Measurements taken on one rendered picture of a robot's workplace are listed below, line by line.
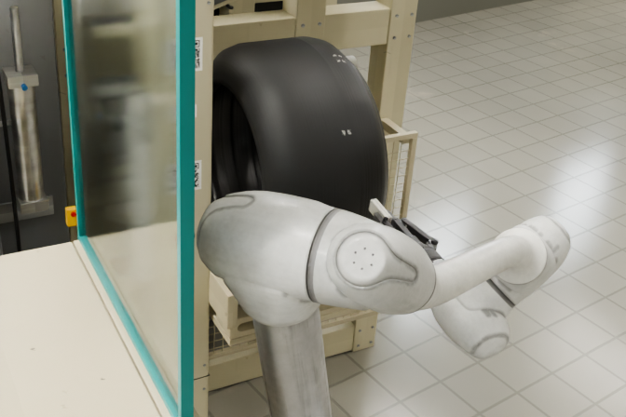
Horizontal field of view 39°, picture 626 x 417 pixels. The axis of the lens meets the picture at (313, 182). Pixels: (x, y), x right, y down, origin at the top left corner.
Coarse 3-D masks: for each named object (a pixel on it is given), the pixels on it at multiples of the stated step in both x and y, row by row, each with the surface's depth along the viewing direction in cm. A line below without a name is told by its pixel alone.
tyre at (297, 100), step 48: (240, 48) 207; (288, 48) 205; (336, 48) 210; (240, 96) 200; (288, 96) 193; (336, 96) 198; (240, 144) 244; (288, 144) 191; (336, 144) 195; (384, 144) 203; (288, 192) 192; (336, 192) 196; (384, 192) 205
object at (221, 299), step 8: (216, 280) 212; (216, 288) 213; (224, 288) 209; (216, 296) 214; (224, 296) 209; (232, 296) 207; (216, 304) 215; (224, 304) 210; (232, 304) 208; (216, 312) 216; (224, 312) 211; (232, 312) 209; (224, 320) 212; (232, 320) 211; (232, 328) 212
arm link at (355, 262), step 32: (320, 224) 115; (352, 224) 114; (320, 256) 113; (352, 256) 109; (384, 256) 108; (416, 256) 114; (320, 288) 114; (352, 288) 109; (384, 288) 109; (416, 288) 114
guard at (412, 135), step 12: (408, 132) 281; (408, 156) 286; (396, 168) 286; (408, 168) 287; (408, 180) 289; (396, 192) 291; (408, 192) 292; (360, 312) 309; (372, 312) 310; (324, 324) 302; (336, 324) 305; (228, 348) 287; (240, 348) 289
